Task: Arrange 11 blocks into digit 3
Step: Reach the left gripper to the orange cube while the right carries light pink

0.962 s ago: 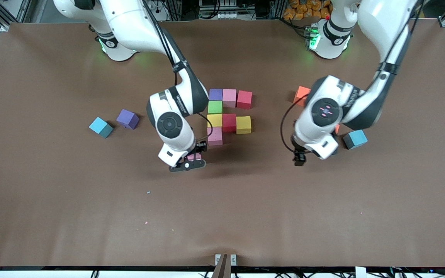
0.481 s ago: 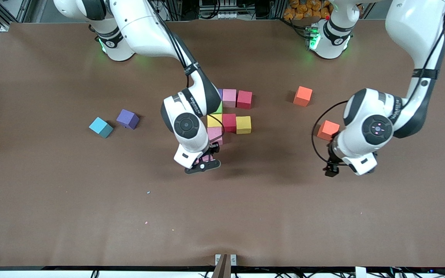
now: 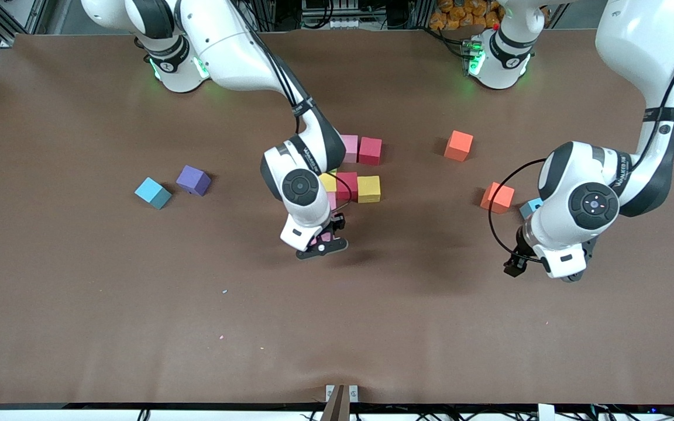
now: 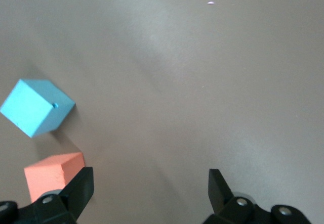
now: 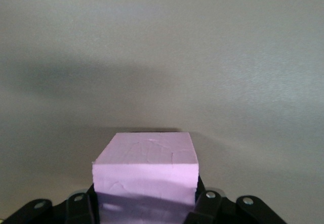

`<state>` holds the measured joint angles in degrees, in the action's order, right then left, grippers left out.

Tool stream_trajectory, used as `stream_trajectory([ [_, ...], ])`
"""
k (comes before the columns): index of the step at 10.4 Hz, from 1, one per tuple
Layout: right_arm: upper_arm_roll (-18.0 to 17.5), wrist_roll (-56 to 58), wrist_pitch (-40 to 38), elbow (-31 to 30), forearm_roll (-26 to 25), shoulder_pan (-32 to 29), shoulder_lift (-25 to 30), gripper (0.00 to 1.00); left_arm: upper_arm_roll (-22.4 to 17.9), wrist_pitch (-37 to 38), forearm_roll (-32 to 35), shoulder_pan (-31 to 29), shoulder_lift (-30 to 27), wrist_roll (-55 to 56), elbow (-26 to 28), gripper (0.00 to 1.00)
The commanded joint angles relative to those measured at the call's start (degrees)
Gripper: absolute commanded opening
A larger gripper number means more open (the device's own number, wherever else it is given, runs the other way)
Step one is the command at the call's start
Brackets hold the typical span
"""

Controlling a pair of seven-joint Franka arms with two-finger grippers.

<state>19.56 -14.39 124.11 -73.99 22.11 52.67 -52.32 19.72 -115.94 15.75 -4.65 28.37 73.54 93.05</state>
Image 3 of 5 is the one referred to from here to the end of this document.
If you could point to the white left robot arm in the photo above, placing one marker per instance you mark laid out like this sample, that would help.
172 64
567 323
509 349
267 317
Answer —
641 41

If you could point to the white vented device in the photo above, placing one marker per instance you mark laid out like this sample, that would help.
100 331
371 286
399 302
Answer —
328 14

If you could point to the bag of orange objects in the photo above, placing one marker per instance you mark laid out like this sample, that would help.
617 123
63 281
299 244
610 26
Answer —
460 11

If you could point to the red foam cube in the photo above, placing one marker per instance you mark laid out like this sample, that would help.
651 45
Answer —
347 190
370 151

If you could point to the yellow foam cube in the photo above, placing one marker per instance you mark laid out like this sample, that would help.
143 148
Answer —
328 181
368 189

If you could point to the blue foam cube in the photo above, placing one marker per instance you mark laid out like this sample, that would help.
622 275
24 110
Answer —
152 193
529 206

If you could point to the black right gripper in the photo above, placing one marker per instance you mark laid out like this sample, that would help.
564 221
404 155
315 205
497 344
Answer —
337 223

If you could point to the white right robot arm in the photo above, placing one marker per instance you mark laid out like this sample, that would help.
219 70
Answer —
226 47

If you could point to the orange foam cube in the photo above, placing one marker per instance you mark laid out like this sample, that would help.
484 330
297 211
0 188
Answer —
497 197
458 145

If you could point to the aluminium frame post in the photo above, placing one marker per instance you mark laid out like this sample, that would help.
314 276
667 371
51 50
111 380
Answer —
4 41

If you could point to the pink foam cube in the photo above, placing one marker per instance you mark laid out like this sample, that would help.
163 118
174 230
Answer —
332 200
351 148
320 237

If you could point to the purple foam cube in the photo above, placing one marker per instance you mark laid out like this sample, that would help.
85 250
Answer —
193 180

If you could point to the small white bracket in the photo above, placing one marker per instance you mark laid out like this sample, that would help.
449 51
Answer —
353 393

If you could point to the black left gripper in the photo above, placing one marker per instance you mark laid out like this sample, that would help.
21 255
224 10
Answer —
516 261

